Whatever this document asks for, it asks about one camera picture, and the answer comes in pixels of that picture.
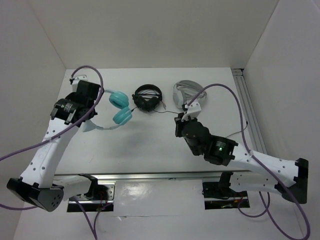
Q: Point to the aluminium rail right side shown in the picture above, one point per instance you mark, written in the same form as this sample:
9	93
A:
248	109

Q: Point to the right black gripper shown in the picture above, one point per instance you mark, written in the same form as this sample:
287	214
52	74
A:
179	123

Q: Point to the white grey headphones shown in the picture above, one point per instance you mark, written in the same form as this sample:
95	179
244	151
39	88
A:
184	91

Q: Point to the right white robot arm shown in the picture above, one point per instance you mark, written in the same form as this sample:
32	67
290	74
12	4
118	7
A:
288	178

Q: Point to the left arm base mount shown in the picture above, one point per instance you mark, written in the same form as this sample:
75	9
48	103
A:
103	198

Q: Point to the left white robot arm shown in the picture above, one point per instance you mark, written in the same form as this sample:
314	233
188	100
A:
36	185

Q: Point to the black headphones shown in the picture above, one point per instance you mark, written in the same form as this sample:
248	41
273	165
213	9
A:
147	97

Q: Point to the aluminium rail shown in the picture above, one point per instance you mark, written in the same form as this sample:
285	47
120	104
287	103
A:
248	109
158	176

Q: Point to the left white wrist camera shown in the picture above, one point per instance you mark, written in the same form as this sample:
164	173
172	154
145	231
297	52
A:
75	81

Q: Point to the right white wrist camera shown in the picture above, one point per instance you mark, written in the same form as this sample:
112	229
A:
192	111

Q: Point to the aluminium rail front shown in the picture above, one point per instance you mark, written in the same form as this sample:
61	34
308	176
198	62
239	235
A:
158	176

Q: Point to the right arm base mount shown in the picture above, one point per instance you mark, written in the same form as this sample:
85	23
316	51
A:
216	198

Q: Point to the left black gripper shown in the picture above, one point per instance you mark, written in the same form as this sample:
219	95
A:
70	97

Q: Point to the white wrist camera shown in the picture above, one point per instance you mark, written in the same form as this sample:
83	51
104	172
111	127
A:
192	111
75	81

